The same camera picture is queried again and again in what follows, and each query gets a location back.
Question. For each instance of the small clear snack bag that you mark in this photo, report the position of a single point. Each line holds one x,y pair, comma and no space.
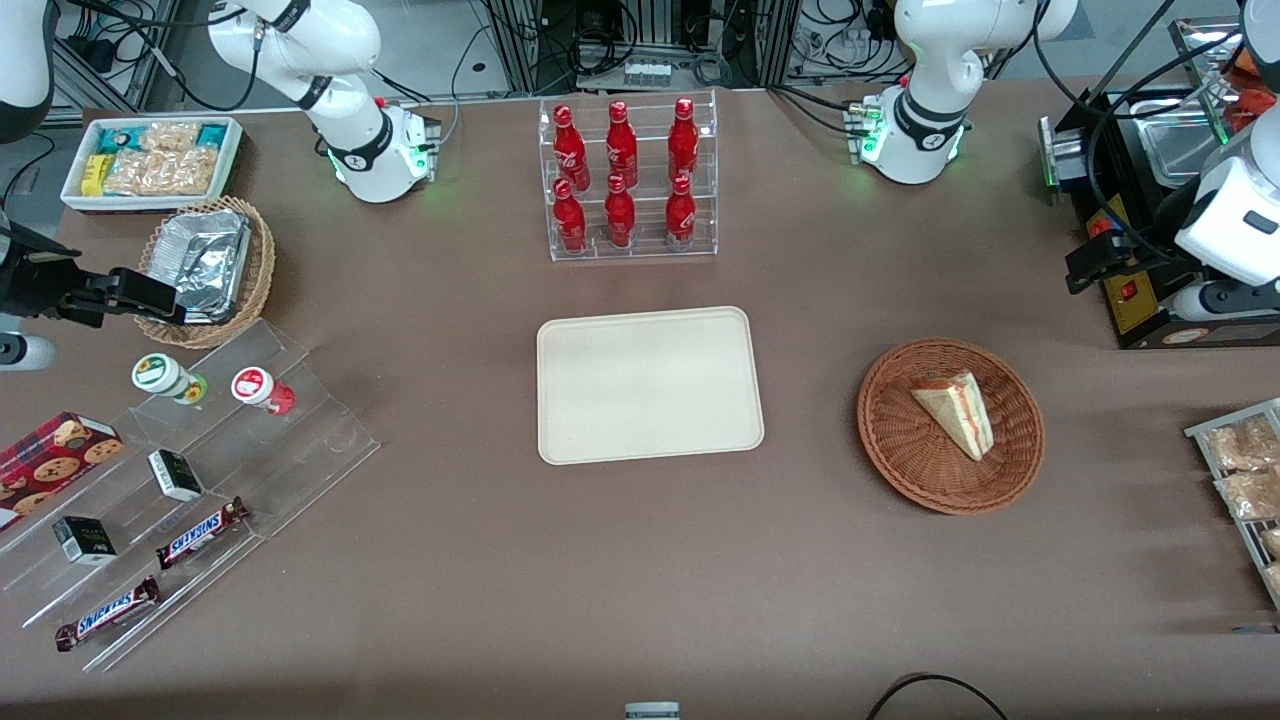
170,136

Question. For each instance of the brown wicker basket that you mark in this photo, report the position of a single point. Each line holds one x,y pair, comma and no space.
915,465

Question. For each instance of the red cola bottle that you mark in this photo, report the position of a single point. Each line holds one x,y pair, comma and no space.
620,218
570,222
570,150
621,145
683,140
680,218

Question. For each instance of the triangular sandwich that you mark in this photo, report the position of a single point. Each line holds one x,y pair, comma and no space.
955,415

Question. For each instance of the white plastic snack bin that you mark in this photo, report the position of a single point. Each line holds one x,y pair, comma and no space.
232,165

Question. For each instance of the red sausage on skewer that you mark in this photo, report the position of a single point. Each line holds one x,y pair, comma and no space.
1252,112
1262,62

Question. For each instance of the small grey device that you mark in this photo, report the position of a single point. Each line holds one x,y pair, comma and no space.
652,712

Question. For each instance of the teal snack package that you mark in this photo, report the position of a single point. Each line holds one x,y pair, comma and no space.
212,135
118,139

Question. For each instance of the red lid yogurt cup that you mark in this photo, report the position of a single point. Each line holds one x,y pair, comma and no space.
255,386

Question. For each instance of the clear acrylic stepped stand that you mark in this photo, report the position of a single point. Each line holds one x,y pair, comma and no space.
300,450

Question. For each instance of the tray of packaged snacks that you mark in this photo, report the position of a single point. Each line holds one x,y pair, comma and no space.
1205,432

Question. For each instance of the aluminium foil container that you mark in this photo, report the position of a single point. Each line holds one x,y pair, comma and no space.
205,260

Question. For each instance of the green lid yogurt cup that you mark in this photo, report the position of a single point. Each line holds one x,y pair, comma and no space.
158,373

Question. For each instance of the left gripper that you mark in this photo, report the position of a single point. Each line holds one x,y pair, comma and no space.
1157,236

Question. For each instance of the large clear snack bag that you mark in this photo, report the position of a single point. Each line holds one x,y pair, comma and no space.
165,172

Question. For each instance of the clear acrylic bottle rack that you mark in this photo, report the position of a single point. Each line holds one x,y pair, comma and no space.
650,255

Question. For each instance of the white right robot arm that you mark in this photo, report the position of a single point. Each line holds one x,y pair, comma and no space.
375,160

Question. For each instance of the white power strip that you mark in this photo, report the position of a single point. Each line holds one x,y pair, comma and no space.
647,73

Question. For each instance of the Snickers chocolate bar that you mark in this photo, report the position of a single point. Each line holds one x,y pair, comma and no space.
200,533
108,613

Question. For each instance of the black hot dog warmer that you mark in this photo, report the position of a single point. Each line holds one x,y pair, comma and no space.
1125,300

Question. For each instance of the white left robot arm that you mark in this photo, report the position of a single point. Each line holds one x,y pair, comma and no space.
925,120

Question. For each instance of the bagged pastry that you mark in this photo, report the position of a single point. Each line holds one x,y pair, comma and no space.
1273,582
1250,495
1240,445
1271,543

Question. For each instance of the yellow snack package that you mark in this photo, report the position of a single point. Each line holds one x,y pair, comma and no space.
95,175

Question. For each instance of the light wicker basket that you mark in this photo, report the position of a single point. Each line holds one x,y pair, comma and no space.
262,270

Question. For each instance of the aluminium frame post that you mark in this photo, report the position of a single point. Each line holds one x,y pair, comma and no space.
775,45
520,45

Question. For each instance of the red cookie box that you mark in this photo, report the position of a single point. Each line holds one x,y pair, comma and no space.
50,465

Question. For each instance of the beige plastic tray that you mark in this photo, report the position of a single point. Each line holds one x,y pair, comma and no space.
650,385

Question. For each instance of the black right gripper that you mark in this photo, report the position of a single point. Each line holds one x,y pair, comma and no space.
28,280

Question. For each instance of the steel pan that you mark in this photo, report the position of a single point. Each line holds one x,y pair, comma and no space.
1180,150

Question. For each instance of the small black box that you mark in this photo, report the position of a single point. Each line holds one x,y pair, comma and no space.
84,540
175,475

